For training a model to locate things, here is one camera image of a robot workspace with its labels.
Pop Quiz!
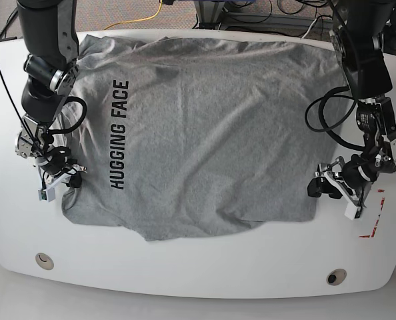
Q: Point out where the grey t-shirt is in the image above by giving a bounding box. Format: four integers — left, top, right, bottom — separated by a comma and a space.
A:
61, 36, 343, 241

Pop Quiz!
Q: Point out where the aluminium frame stand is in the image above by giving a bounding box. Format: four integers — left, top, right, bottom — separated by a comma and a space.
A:
193, 1, 225, 29

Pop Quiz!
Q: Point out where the red tape rectangle marking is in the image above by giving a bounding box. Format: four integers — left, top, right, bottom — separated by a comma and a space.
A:
359, 189, 386, 239

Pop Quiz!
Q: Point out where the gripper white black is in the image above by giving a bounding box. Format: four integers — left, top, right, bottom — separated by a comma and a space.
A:
307, 155, 378, 205
35, 146, 87, 189

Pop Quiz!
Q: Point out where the white cable on floor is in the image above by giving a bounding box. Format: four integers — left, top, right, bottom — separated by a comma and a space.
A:
300, 16, 322, 39

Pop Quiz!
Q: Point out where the right table cable grommet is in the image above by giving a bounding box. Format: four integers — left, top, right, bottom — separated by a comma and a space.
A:
326, 269, 347, 286

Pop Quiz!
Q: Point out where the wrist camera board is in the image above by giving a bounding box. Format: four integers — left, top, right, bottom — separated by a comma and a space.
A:
38, 188, 56, 202
344, 202, 365, 221

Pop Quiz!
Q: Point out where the table cable grommet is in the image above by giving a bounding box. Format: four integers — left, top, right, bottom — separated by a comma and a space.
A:
326, 269, 347, 286
35, 253, 54, 271

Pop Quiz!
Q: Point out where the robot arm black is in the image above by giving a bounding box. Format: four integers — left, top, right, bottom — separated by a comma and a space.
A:
307, 1, 396, 220
15, 0, 87, 202

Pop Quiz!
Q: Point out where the left table cable grommet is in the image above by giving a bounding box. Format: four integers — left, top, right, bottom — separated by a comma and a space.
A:
35, 253, 54, 271

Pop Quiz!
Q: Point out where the yellow cable on floor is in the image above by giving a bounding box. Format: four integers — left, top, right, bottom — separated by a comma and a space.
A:
103, 3, 161, 31

